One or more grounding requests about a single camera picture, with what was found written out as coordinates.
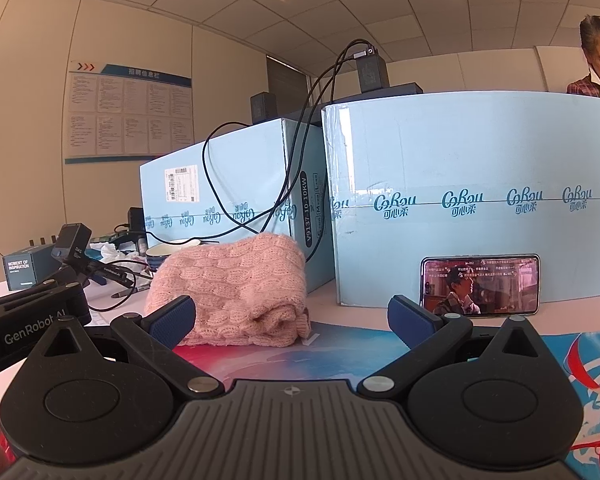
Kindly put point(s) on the black camera device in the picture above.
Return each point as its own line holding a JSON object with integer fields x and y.
{"x": 72, "y": 240}

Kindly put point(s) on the light blue box with label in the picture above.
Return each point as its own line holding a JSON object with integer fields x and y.
{"x": 240, "y": 170}

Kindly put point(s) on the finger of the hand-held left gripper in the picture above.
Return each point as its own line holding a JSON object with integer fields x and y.
{"x": 55, "y": 280}

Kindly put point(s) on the small dark blue box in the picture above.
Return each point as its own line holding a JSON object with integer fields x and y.
{"x": 30, "y": 270}

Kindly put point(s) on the striped ceramic bowl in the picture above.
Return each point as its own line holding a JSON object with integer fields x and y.
{"x": 157, "y": 257}

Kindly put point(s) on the printed anime desk mat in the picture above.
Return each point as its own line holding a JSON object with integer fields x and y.
{"x": 340, "y": 350}

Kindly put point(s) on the black pen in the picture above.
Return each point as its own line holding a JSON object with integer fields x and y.
{"x": 132, "y": 291}

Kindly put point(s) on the large light blue cardboard box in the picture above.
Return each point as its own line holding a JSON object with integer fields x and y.
{"x": 455, "y": 170}

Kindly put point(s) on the black charger block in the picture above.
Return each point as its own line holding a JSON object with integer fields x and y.
{"x": 136, "y": 220}

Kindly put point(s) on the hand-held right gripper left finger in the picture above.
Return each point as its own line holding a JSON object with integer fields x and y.
{"x": 172, "y": 322}

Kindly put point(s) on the crumpled white tissue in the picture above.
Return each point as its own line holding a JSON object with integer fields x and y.
{"x": 111, "y": 251}

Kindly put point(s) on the large black power adapter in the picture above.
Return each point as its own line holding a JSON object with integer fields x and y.
{"x": 372, "y": 72}

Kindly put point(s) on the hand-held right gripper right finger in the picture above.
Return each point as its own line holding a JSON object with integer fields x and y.
{"x": 410, "y": 321}

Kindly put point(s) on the smartphone with lit screen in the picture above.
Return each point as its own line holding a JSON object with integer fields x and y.
{"x": 480, "y": 285}

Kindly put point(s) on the pink knitted sweater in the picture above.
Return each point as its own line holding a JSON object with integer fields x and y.
{"x": 230, "y": 290}

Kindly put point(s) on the wall notice board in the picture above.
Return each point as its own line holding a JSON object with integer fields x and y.
{"x": 130, "y": 110}

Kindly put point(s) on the small black power adapter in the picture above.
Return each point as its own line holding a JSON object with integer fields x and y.
{"x": 261, "y": 107}

